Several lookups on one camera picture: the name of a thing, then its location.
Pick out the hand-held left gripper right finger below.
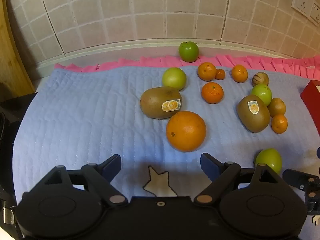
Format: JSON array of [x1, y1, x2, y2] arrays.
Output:
[[194, 152, 295, 207]]

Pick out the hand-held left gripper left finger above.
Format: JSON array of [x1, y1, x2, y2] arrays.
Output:
[[30, 154, 128, 207]]

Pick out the large orange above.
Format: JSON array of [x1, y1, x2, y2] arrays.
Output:
[[166, 111, 207, 152]]

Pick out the red box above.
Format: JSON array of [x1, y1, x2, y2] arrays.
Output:
[[300, 79, 320, 113]]

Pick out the plain brown fruit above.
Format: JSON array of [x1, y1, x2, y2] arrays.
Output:
[[267, 97, 286, 118]]

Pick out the kiwi with one sticker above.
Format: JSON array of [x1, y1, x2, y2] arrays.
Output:
[[237, 94, 271, 133]]

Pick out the kiwi with two stickers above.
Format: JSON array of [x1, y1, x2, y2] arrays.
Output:
[[139, 86, 182, 119]]

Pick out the pale green apple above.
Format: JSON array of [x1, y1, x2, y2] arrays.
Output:
[[162, 67, 187, 92]]

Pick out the blue quilted mat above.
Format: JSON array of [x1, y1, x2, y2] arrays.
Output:
[[12, 65, 320, 205]]

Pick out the striped brown fruit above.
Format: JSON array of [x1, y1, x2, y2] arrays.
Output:
[[252, 72, 270, 87]]

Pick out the pink fringed cloth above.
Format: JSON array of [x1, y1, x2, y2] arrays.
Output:
[[54, 54, 320, 79]]

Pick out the dark green apple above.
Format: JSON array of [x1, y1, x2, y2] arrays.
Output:
[[178, 41, 200, 62]]

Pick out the wooden board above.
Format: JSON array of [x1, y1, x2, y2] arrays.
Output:
[[0, 0, 35, 103]]

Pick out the white wall socket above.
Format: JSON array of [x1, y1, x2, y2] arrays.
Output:
[[309, 1, 320, 25], [291, 0, 314, 18]]

